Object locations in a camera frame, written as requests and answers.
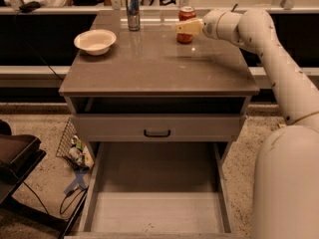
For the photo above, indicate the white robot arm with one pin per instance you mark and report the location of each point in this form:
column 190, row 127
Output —
column 286, row 177

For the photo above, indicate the black chair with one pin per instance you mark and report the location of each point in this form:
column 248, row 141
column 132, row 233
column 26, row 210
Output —
column 19, row 156

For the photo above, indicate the wire basket with trash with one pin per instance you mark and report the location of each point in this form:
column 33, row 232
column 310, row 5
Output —
column 73, row 150

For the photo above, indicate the blue silver energy drink can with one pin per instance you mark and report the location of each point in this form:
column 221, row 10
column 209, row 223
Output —
column 133, row 14

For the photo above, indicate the open bottom drawer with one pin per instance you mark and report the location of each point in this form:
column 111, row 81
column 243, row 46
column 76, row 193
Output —
column 156, row 190

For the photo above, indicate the black drawer handle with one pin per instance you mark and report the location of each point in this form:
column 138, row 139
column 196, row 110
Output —
column 156, row 134

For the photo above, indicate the grey cabinet with drawers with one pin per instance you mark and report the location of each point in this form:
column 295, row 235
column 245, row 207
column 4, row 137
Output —
column 148, row 80

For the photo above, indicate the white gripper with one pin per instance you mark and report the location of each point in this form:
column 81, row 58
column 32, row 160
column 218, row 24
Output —
column 209, row 25

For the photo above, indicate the white bowl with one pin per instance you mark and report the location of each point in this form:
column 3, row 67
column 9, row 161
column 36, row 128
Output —
column 95, row 42

